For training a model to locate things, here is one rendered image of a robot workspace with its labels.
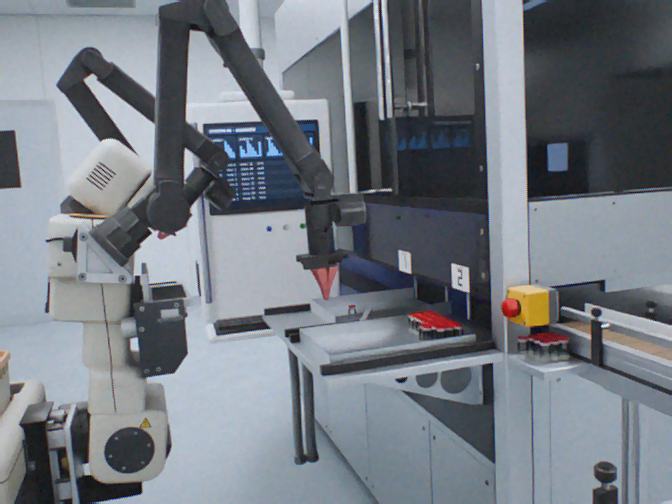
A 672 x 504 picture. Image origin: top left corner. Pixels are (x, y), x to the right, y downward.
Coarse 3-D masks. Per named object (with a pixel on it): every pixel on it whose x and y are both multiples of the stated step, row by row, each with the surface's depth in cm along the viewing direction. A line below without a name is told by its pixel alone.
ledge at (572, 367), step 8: (512, 360) 134; (520, 360) 131; (528, 360) 131; (560, 360) 130; (568, 360) 129; (576, 360) 129; (520, 368) 131; (528, 368) 128; (536, 368) 126; (544, 368) 125; (552, 368) 125; (560, 368) 125; (568, 368) 125; (576, 368) 126; (584, 368) 126; (536, 376) 126; (544, 376) 124; (552, 376) 124; (560, 376) 125; (568, 376) 125
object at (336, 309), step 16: (320, 304) 192; (336, 304) 194; (352, 304) 195; (368, 304) 195; (384, 304) 193; (400, 304) 192; (416, 304) 191; (432, 304) 175; (448, 304) 176; (336, 320) 167; (352, 320) 168
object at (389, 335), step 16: (368, 320) 160; (384, 320) 162; (400, 320) 163; (304, 336) 151; (320, 336) 157; (336, 336) 158; (352, 336) 158; (368, 336) 157; (384, 336) 156; (400, 336) 155; (416, 336) 154; (464, 336) 140; (320, 352) 138; (336, 352) 145; (352, 352) 132; (368, 352) 133; (384, 352) 134; (400, 352) 136
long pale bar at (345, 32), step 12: (348, 12) 197; (348, 24) 198; (348, 36) 198; (348, 48) 198; (348, 60) 198; (348, 72) 199; (348, 84) 199; (348, 96) 200; (348, 108) 200; (348, 120) 201; (348, 132) 201; (348, 144) 202; (360, 192) 205; (372, 192) 206
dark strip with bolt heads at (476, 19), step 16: (480, 0) 133; (480, 16) 134; (480, 32) 135; (480, 48) 135; (480, 64) 136; (480, 80) 137; (480, 96) 137; (480, 112) 138; (480, 128) 138; (480, 144) 139; (480, 160) 140; (480, 176) 140; (480, 192) 141
